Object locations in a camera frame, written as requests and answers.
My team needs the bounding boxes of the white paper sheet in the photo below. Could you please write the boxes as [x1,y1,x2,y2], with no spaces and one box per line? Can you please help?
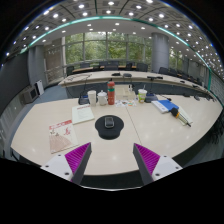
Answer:
[176,106,194,126]

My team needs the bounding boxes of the red and white magazine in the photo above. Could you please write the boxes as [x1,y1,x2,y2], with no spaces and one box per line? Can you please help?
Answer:
[48,119,80,155]

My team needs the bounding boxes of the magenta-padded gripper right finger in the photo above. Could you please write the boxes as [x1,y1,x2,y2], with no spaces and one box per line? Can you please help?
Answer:
[132,142,184,187]

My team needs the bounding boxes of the white lidded ceramic mug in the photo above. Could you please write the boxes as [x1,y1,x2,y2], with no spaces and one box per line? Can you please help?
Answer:
[96,89,109,107]

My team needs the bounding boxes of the white box appliance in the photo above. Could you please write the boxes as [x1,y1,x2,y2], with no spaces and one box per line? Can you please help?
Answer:
[20,84,40,105]

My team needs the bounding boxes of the colourful sticker sheet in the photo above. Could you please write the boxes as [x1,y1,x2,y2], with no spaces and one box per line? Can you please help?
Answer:
[115,99,138,108]

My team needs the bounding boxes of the blue and white book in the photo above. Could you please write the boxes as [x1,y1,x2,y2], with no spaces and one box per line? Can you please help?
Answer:
[151,99,180,115]

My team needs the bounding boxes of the white compartment box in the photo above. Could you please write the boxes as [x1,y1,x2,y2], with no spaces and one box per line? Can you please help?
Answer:
[115,84,137,102]

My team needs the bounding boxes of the black computer mouse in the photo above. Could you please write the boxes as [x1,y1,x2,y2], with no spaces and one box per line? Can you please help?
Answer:
[104,116,116,129]

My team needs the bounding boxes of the white paper document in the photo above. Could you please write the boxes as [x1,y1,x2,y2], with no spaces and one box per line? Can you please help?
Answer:
[71,103,96,126]

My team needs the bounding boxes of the dark conference chairs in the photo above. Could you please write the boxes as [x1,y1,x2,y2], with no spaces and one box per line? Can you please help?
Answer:
[65,60,211,88]

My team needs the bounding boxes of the ceiling lights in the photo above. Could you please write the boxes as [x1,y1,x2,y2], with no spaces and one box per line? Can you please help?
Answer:
[4,0,224,71]

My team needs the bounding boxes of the red bottle with green band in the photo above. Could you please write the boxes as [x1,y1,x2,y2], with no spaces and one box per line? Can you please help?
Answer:
[106,80,116,106]

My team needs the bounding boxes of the black gooseneck microphone unit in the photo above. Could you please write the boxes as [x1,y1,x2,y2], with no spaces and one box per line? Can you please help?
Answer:
[77,93,90,106]
[144,92,173,103]

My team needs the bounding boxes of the black handheld microphone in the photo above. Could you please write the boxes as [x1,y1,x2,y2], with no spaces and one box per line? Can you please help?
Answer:
[170,107,193,128]

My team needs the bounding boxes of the black mouse pad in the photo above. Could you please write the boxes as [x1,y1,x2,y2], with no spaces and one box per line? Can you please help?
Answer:
[94,114,125,141]

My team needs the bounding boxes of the white leaning board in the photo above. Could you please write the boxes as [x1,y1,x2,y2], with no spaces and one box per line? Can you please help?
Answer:
[35,79,45,97]

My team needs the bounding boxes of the green printed cup with straw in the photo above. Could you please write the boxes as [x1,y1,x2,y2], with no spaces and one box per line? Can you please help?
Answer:
[137,84,148,104]

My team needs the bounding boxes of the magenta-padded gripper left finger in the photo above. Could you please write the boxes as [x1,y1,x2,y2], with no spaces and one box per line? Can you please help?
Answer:
[40,141,93,186]

